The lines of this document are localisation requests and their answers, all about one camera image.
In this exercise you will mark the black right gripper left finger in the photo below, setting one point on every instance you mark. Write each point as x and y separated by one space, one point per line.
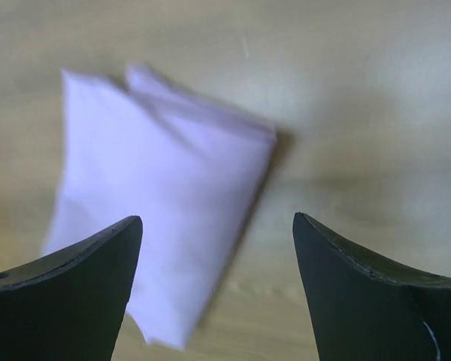
70 304

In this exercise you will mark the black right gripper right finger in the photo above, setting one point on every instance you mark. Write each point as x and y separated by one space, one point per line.
365 306

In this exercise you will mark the pink ribbed tank top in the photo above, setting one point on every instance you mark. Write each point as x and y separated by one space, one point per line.
189 167

